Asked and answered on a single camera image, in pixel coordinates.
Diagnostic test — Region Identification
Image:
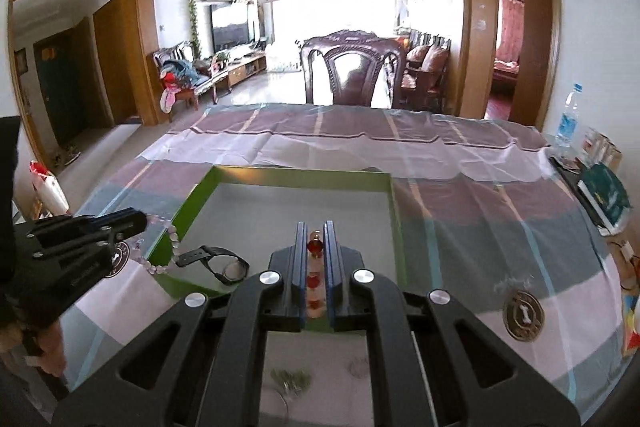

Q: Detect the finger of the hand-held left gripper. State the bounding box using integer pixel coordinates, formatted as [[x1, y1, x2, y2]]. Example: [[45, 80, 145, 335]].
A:
[[25, 208, 149, 242], [30, 229, 143, 280]]

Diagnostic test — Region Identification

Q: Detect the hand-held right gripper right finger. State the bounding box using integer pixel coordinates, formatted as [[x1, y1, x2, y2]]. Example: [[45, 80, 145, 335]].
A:
[[322, 221, 583, 427]]

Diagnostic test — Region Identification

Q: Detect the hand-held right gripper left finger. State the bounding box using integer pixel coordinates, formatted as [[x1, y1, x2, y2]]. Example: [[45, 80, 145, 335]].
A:
[[52, 221, 308, 427]]

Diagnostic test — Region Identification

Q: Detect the red bead bracelet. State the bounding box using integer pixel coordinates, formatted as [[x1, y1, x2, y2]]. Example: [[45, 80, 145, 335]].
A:
[[306, 229, 326, 323]]

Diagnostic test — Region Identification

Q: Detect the pink bead bracelet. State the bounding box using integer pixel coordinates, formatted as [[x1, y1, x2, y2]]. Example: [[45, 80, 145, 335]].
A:
[[131, 213, 182, 278]]

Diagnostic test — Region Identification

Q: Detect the green cardboard box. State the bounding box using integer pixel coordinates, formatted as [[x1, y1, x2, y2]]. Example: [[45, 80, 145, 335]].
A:
[[150, 165, 408, 335]]

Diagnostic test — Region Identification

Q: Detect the black wrist watch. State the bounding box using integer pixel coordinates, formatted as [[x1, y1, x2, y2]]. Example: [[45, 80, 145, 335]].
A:
[[176, 246, 250, 285]]

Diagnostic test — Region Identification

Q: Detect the person's left hand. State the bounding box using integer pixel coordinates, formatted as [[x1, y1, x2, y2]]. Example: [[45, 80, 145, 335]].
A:
[[0, 321, 68, 379]]

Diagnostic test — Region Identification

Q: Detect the red and white bag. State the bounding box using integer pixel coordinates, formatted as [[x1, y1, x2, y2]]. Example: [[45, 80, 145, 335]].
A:
[[29, 161, 69, 215]]

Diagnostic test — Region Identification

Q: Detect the dark entrance door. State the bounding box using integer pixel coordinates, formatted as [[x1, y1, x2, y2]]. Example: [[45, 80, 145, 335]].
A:
[[32, 32, 68, 148]]

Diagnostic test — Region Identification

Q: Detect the pile of colourful clothes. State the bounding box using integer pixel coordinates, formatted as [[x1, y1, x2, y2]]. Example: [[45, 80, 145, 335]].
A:
[[159, 59, 211, 114]]

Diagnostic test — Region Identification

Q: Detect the wooden armchair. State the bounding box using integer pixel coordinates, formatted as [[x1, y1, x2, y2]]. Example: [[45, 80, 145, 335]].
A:
[[152, 42, 221, 108]]

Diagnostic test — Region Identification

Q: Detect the striped tablecloth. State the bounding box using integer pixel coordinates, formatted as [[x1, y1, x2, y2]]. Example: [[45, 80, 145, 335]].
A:
[[62, 103, 640, 408]]

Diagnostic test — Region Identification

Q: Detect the carved wooden dining chair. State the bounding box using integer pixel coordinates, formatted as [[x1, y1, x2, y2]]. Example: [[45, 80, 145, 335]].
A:
[[298, 30, 406, 108]]

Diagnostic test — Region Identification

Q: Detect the wooden television cabinet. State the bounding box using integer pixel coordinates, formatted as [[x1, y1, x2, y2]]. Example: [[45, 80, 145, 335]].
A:
[[215, 49, 268, 90]]

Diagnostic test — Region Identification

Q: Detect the wooden sofa with cushions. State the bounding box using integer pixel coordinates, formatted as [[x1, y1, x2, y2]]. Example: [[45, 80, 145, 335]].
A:
[[395, 29, 453, 110]]

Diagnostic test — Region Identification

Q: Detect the flat screen television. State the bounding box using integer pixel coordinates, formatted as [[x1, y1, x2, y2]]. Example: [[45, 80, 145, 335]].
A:
[[210, 2, 252, 52]]

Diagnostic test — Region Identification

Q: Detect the green ivy garland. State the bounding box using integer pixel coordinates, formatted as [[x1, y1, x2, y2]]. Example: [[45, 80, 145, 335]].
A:
[[185, 0, 202, 58]]

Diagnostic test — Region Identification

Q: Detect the clear water bottle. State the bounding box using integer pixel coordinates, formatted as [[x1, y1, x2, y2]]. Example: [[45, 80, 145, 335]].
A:
[[552, 83, 585, 158]]

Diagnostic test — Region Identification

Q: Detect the red bedroom curtain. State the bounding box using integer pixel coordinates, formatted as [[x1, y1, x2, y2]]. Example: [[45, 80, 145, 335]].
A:
[[500, 0, 523, 64]]

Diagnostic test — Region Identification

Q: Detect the small cardboard box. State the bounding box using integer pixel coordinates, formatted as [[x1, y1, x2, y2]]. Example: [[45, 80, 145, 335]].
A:
[[582, 127, 623, 170]]

